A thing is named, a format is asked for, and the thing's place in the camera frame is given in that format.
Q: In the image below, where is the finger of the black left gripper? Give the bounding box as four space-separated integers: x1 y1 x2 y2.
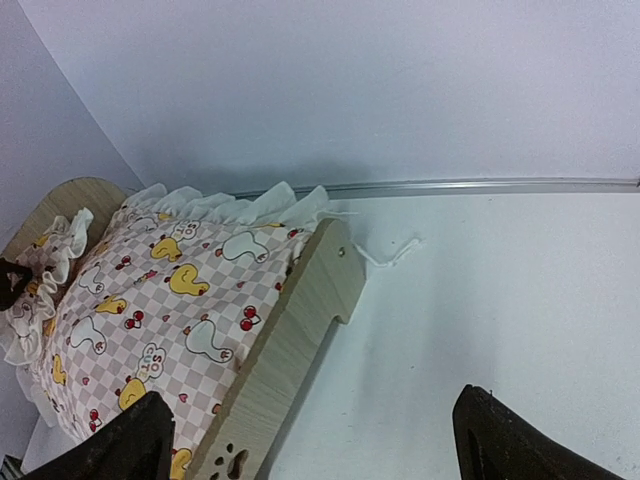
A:
0 258 31 311

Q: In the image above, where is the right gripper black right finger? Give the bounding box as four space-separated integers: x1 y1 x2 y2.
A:
452 384 618 480

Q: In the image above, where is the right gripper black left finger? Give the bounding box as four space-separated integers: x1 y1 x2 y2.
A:
25 392 175 480

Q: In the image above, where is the small duck print pillow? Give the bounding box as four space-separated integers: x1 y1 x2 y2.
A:
1 208 94 366

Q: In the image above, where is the duck print bed cushion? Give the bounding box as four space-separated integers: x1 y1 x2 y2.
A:
17 183 329 479

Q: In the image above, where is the wooden pet bed frame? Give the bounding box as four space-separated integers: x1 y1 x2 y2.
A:
1 177 365 479

